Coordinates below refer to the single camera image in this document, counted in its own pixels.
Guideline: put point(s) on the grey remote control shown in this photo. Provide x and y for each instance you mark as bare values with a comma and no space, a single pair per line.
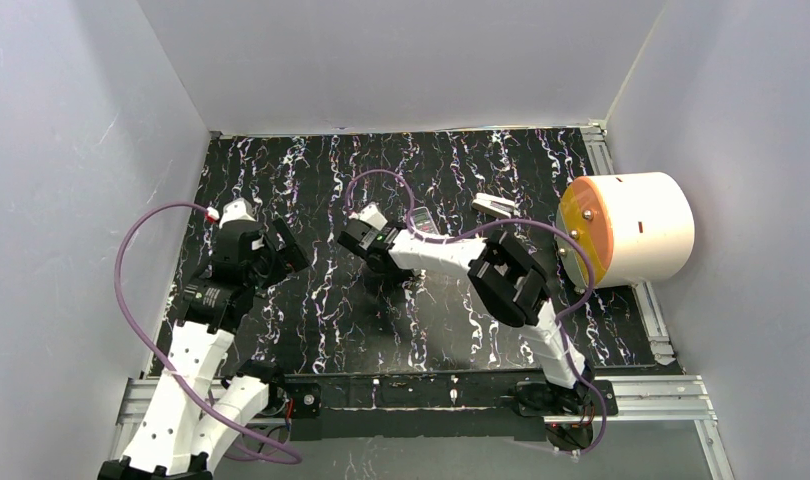
423,222

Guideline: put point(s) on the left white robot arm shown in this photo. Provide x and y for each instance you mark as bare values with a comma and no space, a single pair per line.
184,433

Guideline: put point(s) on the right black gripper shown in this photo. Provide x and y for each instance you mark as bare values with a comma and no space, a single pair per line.
363,244

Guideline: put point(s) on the white cylindrical container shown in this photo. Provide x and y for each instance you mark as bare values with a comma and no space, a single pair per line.
634,228

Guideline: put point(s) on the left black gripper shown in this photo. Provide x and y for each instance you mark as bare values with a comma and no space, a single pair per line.
272,245

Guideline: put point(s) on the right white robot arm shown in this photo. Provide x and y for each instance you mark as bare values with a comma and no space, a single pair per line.
508,281

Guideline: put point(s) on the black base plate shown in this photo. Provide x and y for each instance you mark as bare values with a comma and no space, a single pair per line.
443,404

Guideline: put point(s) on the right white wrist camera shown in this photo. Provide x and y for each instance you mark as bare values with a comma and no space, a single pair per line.
371,215

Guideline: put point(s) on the aluminium frame rail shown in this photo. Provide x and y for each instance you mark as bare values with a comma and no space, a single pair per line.
634,398

